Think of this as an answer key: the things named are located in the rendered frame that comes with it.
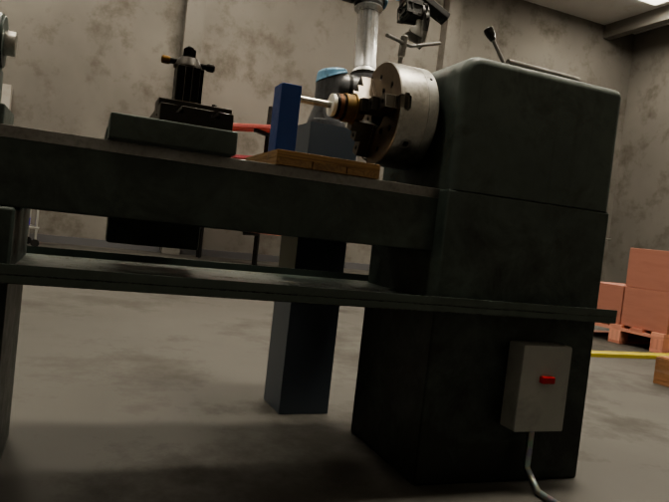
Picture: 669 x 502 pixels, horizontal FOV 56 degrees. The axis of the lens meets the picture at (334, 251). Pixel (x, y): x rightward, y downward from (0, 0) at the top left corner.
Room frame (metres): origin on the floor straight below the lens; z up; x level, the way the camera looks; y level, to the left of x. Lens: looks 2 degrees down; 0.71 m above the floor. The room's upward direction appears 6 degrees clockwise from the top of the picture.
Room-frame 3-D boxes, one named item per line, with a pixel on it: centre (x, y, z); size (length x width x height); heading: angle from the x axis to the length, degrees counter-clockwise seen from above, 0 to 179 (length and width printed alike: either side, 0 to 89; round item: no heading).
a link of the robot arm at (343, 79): (2.49, 0.08, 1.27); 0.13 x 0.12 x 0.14; 107
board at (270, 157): (1.89, 0.10, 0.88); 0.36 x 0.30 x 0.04; 22
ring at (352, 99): (1.93, 0.01, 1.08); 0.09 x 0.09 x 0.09; 22
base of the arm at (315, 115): (2.49, 0.09, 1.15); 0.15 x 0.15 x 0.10
